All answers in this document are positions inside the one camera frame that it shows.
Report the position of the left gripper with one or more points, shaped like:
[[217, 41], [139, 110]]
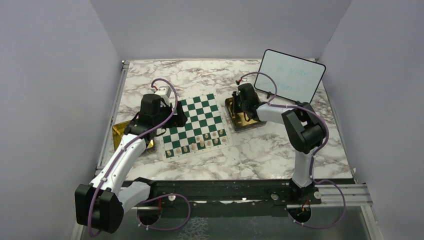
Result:
[[177, 120]]

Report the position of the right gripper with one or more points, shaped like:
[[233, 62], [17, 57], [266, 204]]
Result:
[[236, 96]]

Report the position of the small whiteboard on stand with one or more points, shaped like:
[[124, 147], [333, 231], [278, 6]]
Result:
[[292, 78]]

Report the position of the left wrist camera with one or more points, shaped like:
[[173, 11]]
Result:
[[164, 92]]

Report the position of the green white chess board mat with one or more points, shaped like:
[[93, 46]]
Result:
[[204, 115]]

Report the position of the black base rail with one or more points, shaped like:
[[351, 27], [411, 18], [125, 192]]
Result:
[[244, 198]]

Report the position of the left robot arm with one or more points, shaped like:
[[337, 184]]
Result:
[[102, 203]]

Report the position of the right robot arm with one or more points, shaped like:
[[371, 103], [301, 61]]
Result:
[[306, 131]]

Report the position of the gold tin with light pieces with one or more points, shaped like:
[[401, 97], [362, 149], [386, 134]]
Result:
[[239, 120]]

